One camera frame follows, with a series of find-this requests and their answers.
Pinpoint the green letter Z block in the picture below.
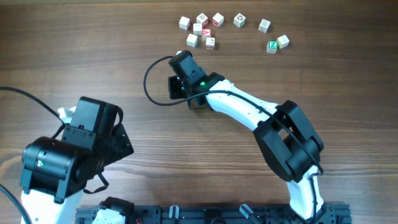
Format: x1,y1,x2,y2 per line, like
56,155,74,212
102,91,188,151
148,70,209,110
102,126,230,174
266,40,278,54

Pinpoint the white block plain picture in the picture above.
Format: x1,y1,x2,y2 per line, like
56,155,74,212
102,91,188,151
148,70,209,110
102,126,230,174
258,19,271,33

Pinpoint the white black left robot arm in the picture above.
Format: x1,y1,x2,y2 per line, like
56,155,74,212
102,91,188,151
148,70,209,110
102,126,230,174
20,96,134,223

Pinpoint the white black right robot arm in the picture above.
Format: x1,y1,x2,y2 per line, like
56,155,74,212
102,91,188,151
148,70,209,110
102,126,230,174
169,50,323,223

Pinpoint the white block green edge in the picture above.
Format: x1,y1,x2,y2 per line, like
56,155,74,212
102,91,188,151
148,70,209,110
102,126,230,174
187,34,198,47

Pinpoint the white block red number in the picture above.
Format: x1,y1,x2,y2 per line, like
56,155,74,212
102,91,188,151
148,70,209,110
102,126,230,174
206,37,215,50

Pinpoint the red letter A block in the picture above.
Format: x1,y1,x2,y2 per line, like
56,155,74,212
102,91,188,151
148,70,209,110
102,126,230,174
201,29,211,41

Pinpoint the plain white wooden block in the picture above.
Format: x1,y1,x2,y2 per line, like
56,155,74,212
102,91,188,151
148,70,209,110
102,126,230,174
193,23,203,35

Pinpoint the white block far left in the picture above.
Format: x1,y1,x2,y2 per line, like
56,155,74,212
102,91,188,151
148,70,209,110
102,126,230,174
178,16,190,30

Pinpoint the white block red picture top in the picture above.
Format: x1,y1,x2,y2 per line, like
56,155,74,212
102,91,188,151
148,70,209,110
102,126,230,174
197,13,208,27

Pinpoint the white block red letter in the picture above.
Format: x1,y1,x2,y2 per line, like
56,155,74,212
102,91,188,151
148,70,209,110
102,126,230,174
212,12,224,27

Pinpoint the white block green panda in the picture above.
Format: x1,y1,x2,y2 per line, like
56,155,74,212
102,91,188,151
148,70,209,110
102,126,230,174
233,13,246,27

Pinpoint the white block yellow side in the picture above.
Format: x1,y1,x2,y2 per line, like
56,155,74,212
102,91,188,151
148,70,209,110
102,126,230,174
277,35,290,49

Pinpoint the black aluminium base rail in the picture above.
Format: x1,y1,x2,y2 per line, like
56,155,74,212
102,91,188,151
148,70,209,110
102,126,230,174
75,197,352,224

